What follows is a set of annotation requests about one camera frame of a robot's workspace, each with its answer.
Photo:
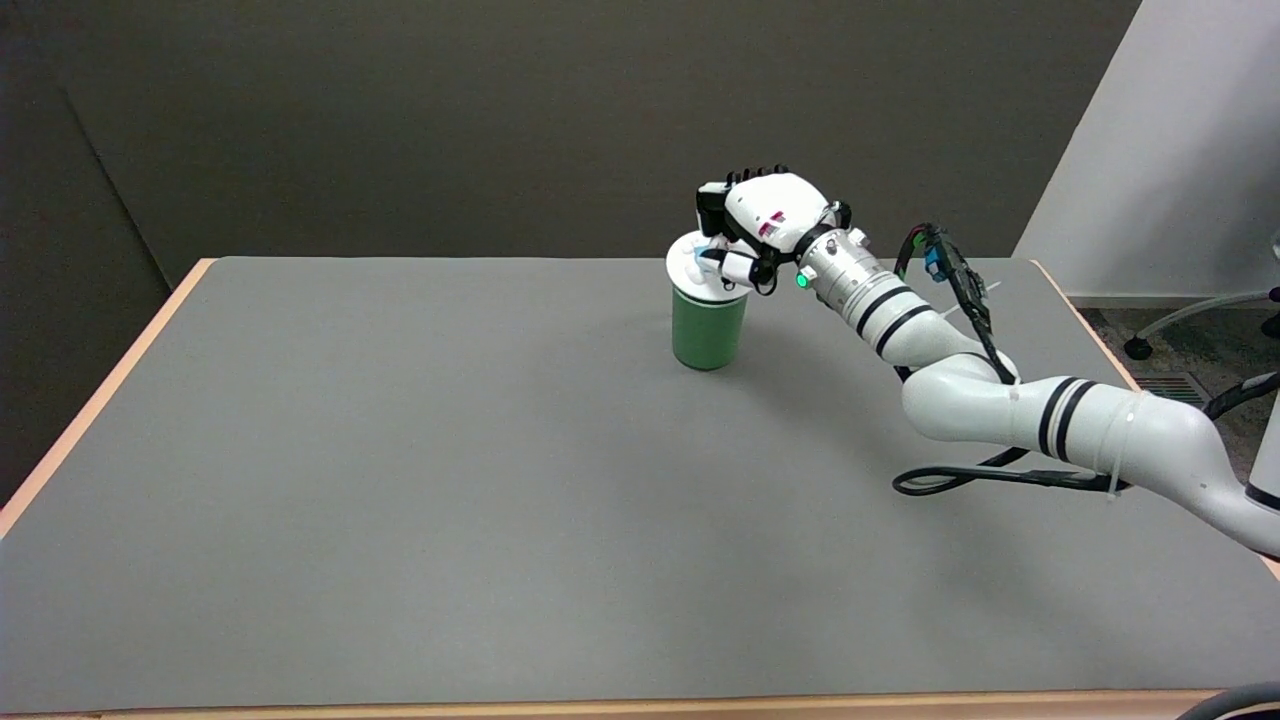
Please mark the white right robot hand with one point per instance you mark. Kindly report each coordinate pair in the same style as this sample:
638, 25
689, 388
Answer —
775, 215

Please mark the white cup lid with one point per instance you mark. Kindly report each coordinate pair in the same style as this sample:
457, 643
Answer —
690, 268

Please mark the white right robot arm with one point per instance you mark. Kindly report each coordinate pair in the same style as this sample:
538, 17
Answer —
1000, 390

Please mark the green cup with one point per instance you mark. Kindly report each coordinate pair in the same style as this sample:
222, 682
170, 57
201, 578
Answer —
707, 330

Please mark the floor vent grille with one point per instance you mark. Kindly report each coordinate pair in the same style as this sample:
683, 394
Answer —
1180, 385

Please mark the office chair base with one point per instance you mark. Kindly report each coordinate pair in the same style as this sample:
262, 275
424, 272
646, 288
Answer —
1205, 315

